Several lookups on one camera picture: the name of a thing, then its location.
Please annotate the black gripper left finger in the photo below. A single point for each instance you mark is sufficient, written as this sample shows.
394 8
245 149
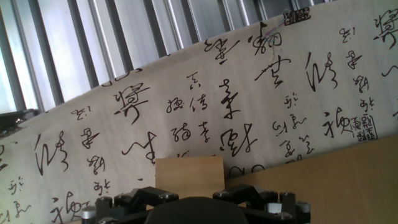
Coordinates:
140 199

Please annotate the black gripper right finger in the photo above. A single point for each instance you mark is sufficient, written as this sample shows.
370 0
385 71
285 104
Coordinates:
248 196

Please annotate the light wooden block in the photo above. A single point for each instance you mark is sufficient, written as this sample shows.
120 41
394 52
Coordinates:
189 174

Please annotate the brown cardboard sheet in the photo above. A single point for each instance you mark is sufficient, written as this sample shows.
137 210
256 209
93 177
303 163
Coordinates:
311 186

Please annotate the white calligraphy print cloth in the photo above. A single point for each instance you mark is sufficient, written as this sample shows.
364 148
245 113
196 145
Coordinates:
217 109

